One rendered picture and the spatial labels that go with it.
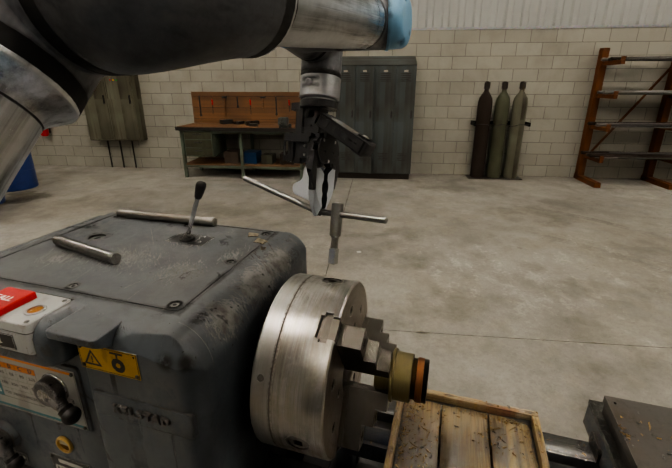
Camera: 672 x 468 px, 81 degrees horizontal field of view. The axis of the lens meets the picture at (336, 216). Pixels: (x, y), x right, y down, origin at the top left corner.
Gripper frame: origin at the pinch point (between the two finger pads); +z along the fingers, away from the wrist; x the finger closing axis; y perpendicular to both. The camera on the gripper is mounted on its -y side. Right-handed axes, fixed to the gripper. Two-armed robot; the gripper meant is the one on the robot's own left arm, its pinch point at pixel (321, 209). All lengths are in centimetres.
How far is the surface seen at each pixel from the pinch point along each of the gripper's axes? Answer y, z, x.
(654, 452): -58, 38, -23
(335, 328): -10.0, 18.0, 9.2
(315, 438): -10.4, 34.0, 13.7
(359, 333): -13.2, 18.6, 7.0
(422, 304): 45, 84, -222
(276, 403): -4.3, 29.4, 16.1
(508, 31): 69, -261, -634
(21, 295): 32, 16, 35
